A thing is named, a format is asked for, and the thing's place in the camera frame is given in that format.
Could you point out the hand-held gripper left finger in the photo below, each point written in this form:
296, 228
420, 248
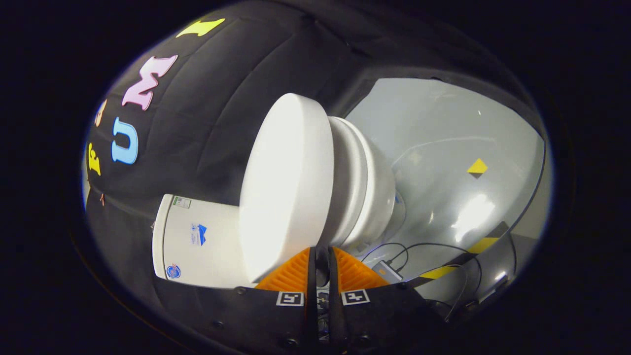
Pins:
312, 296

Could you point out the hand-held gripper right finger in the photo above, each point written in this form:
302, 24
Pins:
334, 296

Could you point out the white toilet lid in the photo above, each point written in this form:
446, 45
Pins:
286, 187

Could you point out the white toilet bowl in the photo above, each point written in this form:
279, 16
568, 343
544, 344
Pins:
382, 197

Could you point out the white toilet seat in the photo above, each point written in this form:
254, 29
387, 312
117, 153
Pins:
347, 182

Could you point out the white toilet tank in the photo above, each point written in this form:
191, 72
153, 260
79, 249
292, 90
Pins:
207, 246

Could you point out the small grey adapter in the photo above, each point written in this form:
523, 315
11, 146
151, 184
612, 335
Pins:
387, 270

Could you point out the yellow black floor tape stripe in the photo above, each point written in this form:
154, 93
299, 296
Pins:
480, 245

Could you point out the yellow diamond floor sticker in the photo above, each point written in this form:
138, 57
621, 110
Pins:
477, 166

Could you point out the black backdrop cloth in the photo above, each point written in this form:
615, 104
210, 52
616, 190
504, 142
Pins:
217, 98

